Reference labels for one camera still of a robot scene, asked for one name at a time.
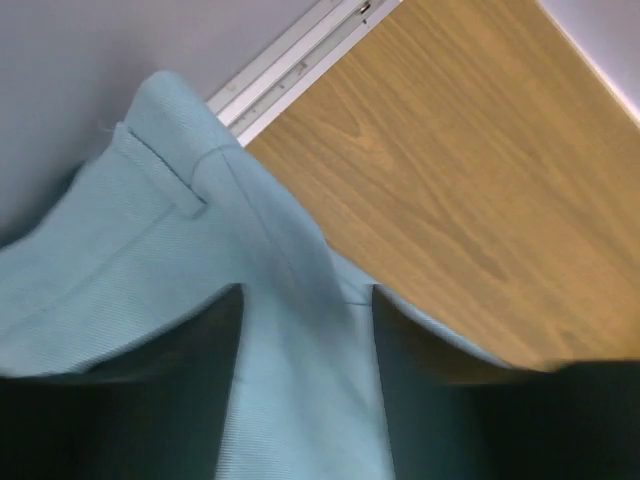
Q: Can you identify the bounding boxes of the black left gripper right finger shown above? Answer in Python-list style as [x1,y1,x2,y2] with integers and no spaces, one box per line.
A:
[371,288,639,479]

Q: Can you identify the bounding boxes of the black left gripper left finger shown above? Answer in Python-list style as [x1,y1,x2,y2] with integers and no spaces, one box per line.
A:
[1,284,244,479]

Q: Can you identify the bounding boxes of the light blue trousers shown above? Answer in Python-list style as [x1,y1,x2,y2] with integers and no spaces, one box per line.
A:
[0,69,521,480]

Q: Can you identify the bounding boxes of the aluminium table edge rail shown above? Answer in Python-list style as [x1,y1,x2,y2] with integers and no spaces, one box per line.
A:
[207,0,401,146]

